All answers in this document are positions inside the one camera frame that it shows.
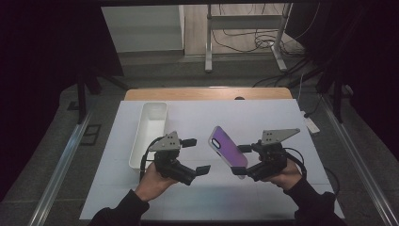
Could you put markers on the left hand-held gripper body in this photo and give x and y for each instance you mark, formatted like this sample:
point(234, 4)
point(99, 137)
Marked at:
point(169, 157)

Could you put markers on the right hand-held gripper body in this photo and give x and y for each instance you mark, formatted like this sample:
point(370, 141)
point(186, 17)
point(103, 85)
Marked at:
point(269, 157)

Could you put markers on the iridescent purple phone case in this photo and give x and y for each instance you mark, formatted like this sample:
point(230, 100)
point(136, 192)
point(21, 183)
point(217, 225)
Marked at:
point(227, 149)

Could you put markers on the white plastic storage bin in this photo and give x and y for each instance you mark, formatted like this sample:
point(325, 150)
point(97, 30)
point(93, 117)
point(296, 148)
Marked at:
point(150, 132)

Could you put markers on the person's right hand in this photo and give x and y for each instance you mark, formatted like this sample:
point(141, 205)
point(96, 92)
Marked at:
point(287, 177)

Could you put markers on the person's left hand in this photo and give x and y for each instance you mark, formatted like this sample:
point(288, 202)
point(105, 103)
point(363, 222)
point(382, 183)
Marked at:
point(152, 183)

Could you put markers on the white table cover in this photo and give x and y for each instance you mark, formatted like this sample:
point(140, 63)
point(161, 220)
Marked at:
point(204, 116)

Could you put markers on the wooden table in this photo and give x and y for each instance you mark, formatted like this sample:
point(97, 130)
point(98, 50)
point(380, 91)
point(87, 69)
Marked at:
point(204, 93)

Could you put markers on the white power strip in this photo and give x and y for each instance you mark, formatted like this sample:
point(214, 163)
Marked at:
point(310, 124)

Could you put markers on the black stand leg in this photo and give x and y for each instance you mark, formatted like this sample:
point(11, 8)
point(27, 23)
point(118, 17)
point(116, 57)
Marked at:
point(82, 97)
point(337, 100)

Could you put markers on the white cabinet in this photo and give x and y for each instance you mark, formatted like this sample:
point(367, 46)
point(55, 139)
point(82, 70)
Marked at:
point(141, 28)

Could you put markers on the black curtain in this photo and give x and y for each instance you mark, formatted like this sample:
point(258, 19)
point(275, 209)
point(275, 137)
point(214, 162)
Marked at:
point(40, 78)
point(370, 62)

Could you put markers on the aluminium floor rail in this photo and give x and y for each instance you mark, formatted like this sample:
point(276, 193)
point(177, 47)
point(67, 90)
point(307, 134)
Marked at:
point(360, 169)
point(56, 179)

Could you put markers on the grey metal stand frame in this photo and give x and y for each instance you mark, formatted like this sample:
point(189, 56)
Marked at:
point(208, 37)

